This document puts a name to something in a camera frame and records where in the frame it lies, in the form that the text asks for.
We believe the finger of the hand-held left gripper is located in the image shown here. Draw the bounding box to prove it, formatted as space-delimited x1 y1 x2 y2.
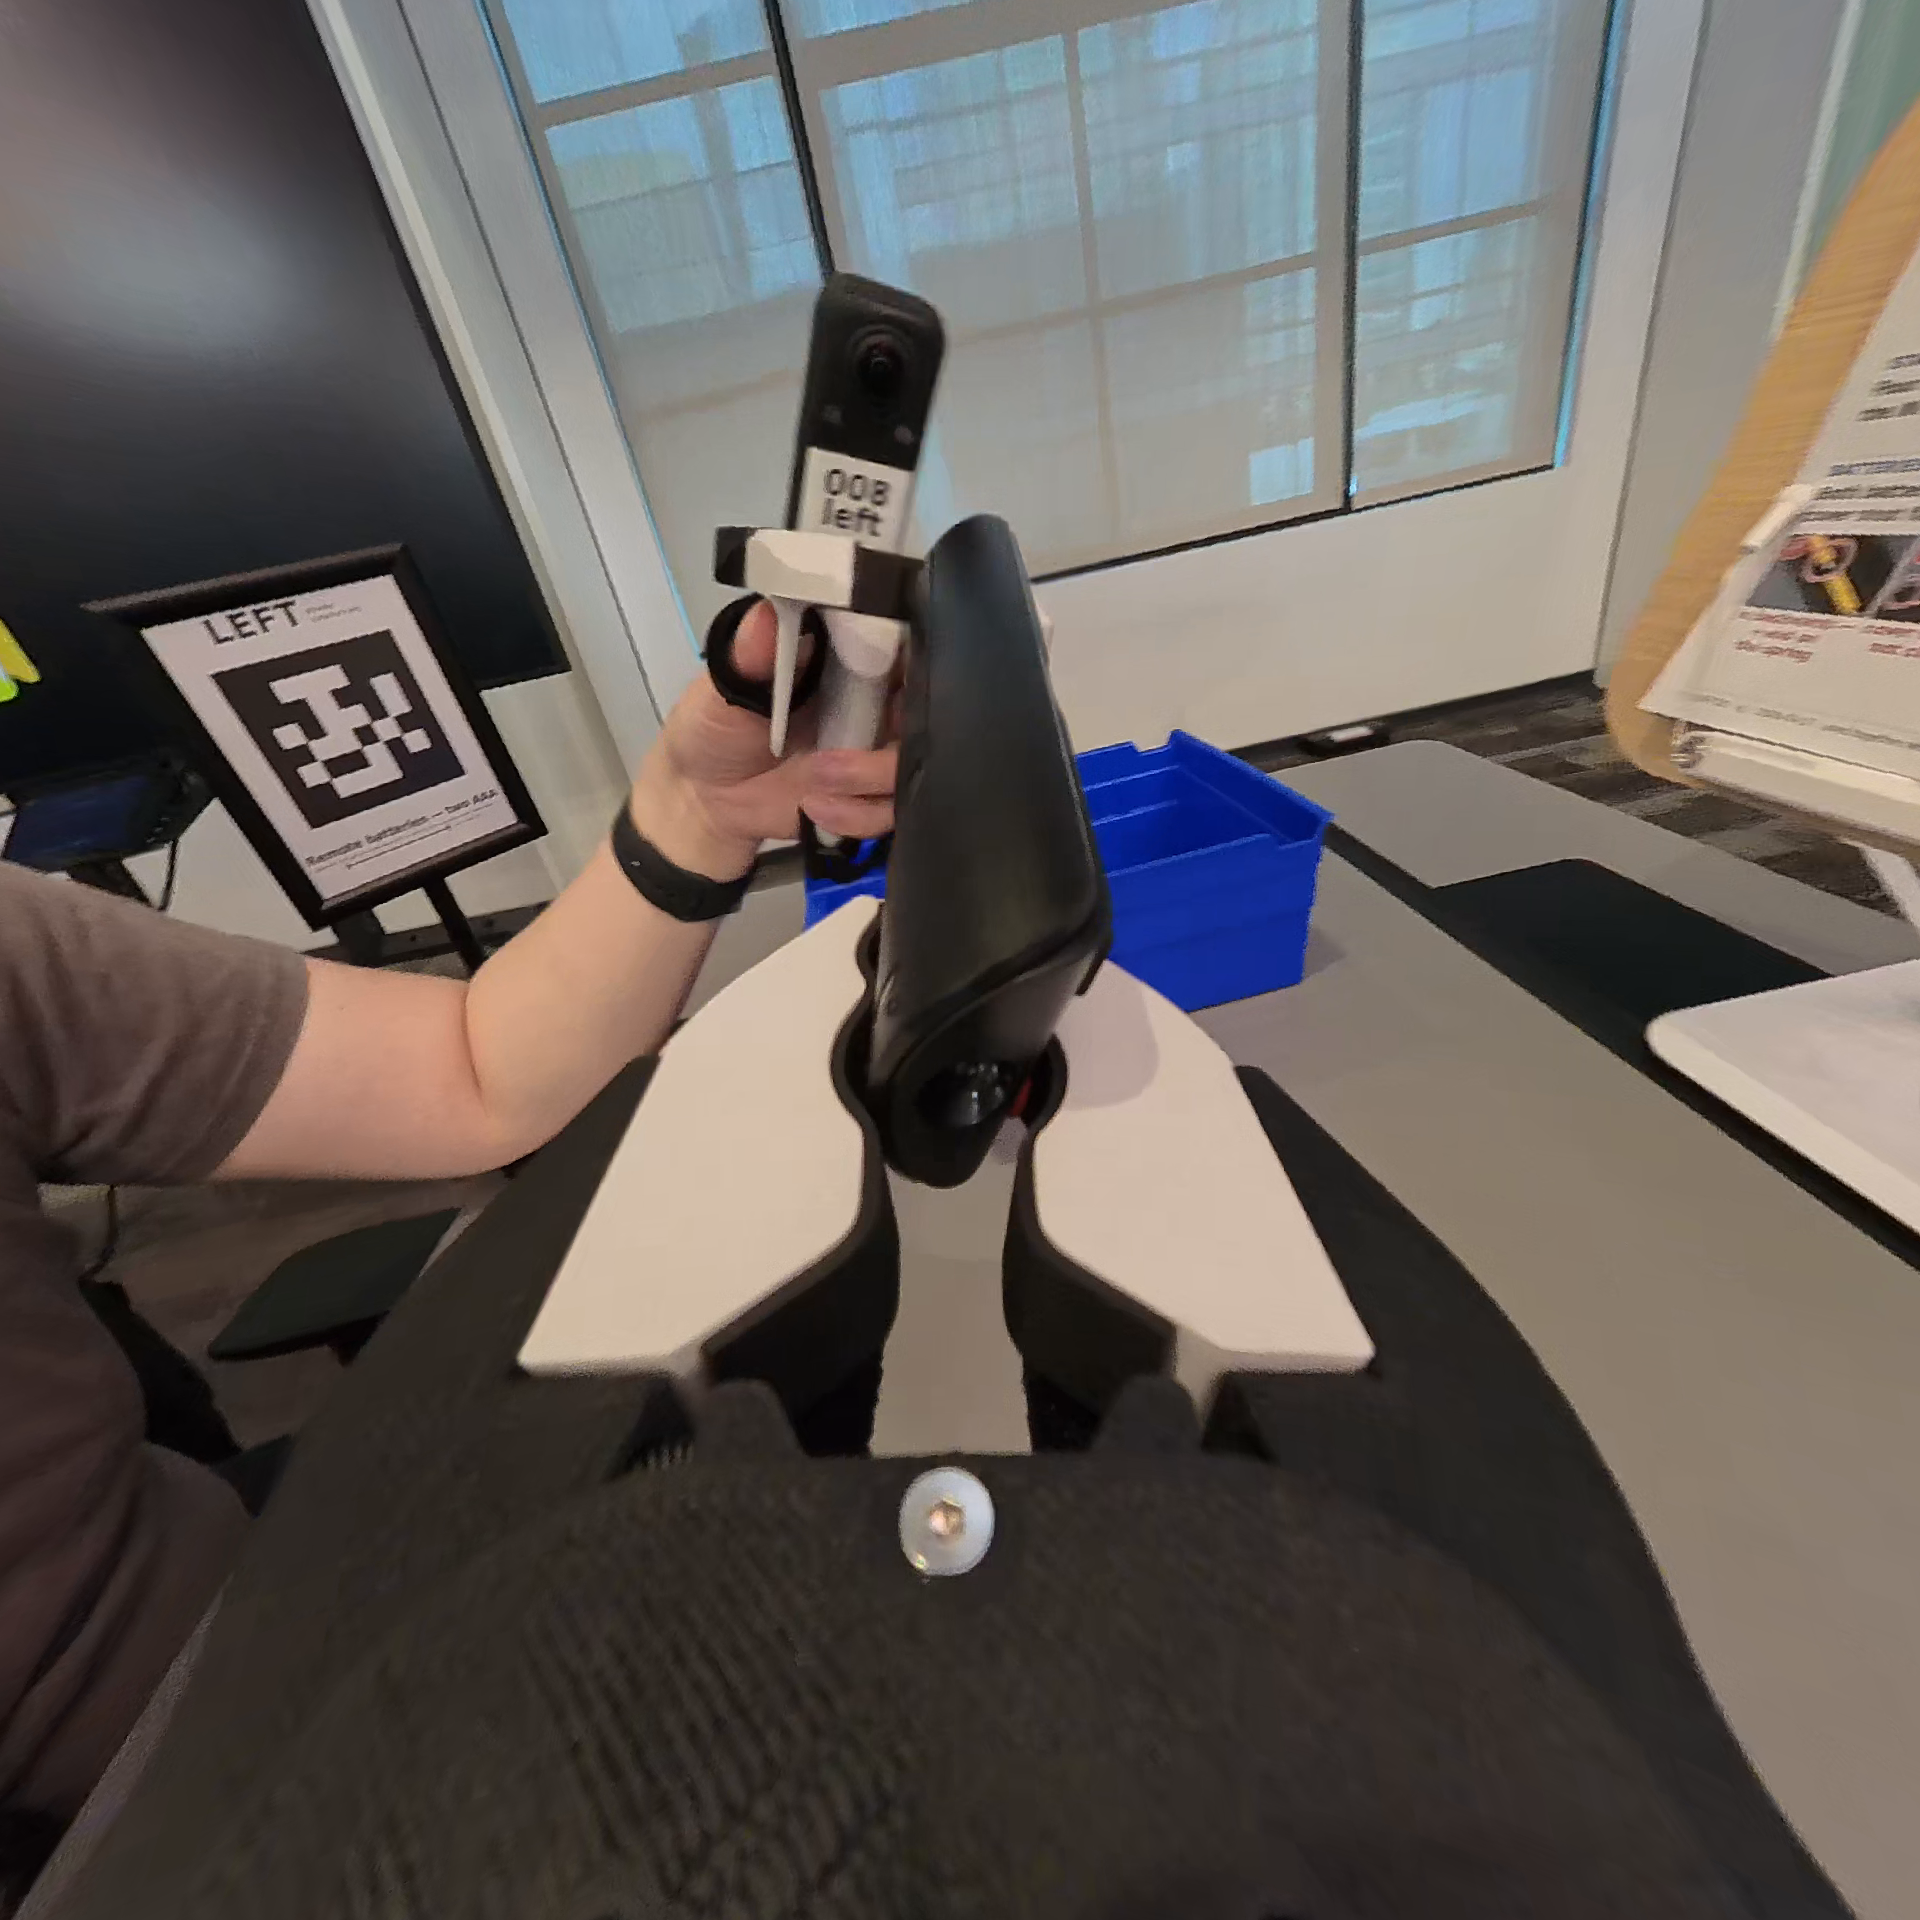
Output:
714 525 922 620

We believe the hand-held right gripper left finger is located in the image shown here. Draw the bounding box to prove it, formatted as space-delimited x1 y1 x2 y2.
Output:
519 901 897 1415

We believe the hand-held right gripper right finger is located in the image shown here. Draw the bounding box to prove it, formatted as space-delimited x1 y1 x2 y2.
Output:
1006 956 1378 1407

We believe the black remote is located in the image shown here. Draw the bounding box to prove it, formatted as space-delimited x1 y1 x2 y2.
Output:
834 517 1114 1190

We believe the person's left forearm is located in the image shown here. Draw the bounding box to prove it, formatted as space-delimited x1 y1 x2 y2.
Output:
285 850 713 1186

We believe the person's left hand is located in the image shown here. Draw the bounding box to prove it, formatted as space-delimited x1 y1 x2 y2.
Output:
630 666 902 888

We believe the black wristband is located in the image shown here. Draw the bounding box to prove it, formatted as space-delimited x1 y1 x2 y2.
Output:
610 802 754 925

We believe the blue plastic bin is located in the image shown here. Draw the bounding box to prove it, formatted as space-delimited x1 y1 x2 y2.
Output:
802 729 1337 1016

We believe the black mat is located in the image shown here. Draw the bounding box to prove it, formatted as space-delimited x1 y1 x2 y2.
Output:
1410 858 1920 1268

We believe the white tag sign board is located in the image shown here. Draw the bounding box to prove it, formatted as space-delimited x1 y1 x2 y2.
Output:
84 544 550 968

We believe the person's torso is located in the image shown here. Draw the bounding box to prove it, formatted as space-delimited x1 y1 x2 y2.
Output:
0 864 320 1817

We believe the white stand base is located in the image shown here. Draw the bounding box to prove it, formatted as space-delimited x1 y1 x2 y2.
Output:
1645 960 1920 1234

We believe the instruction sheet on stand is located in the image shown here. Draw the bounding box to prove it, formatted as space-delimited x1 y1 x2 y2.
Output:
1606 105 1920 858

